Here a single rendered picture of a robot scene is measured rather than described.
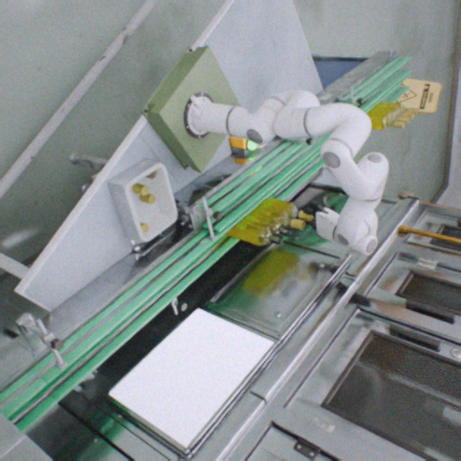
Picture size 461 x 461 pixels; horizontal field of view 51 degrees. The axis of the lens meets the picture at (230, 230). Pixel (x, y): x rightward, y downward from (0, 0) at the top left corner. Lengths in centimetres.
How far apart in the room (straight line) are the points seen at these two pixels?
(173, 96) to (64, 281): 67
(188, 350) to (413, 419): 66
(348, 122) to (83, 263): 90
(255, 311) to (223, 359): 22
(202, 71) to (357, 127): 60
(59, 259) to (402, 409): 105
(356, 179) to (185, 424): 78
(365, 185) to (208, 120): 57
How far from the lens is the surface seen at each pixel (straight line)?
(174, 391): 144
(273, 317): 157
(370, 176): 132
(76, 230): 154
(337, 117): 134
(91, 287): 159
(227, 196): 171
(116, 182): 153
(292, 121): 139
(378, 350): 152
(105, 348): 150
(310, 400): 141
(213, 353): 150
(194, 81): 165
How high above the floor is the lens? 197
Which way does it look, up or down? 36 degrees down
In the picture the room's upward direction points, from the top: 107 degrees clockwise
